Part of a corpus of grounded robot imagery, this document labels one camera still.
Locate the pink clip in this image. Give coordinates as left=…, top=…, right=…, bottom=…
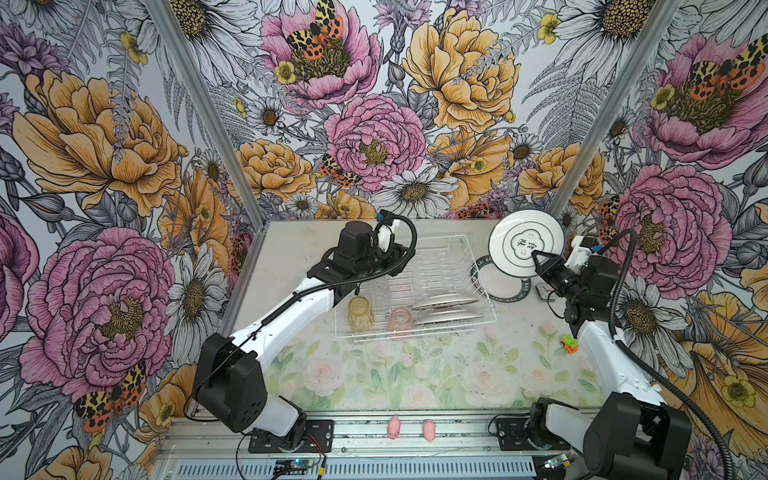
left=422, top=419, right=437, bottom=442
left=386, top=415, right=402, bottom=440

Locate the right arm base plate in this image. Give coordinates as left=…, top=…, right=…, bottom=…
left=490, top=416, right=571, bottom=452

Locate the small clear alarm clock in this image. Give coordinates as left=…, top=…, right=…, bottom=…
left=534, top=283, right=559, bottom=303

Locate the aluminium front rail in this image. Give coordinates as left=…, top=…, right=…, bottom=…
left=151, top=410, right=587, bottom=479

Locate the green circuit board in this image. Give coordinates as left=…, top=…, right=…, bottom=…
left=272, top=458, right=320, bottom=477

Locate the plate with green lettered rim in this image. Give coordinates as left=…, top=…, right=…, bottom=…
left=470, top=255, right=532, bottom=303

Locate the plate with orange sunburst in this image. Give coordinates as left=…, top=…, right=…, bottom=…
left=412, top=293, right=479, bottom=310

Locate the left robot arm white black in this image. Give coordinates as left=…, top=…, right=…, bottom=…
left=190, top=210, right=418, bottom=450

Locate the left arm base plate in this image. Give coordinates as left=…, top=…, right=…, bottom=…
left=247, top=419, right=335, bottom=454

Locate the left pink clip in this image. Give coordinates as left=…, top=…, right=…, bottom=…
left=386, top=415, right=402, bottom=440

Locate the small orange green toy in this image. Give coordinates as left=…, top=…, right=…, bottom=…
left=560, top=335, right=579, bottom=355

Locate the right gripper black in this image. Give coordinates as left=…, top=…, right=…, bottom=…
left=530, top=250, right=585, bottom=301

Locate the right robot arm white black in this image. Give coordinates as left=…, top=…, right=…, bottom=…
left=526, top=243, right=692, bottom=479

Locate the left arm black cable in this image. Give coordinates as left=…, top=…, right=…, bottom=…
left=182, top=212, right=419, bottom=421

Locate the right pink clip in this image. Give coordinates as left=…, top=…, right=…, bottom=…
left=422, top=419, right=437, bottom=442

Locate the yellow glass cup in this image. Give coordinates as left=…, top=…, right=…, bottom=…
left=347, top=296, right=375, bottom=333

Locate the pink glass cup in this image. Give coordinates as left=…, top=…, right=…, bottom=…
left=386, top=308, right=414, bottom=335

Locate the right circuit board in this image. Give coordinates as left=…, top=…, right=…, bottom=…
left=542, top=453, right=571, bottom=470

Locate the white wire dish rack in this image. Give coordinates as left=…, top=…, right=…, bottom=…
left=335, top=234, right=497, bottom=342

